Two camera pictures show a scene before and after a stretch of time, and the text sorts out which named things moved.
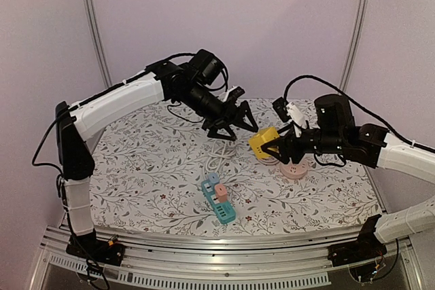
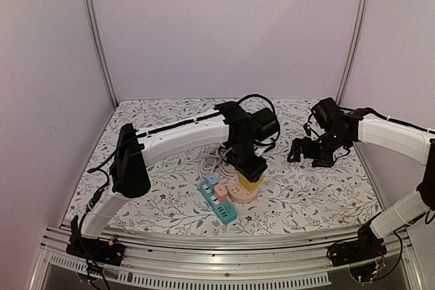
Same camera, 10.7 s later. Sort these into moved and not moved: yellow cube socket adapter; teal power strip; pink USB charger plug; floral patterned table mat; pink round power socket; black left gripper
Moved: black left gripper; pink round power socket; yellow cube socket adapter
Not moved: floral patterned table mat; pink USB charger plug; teal power strip
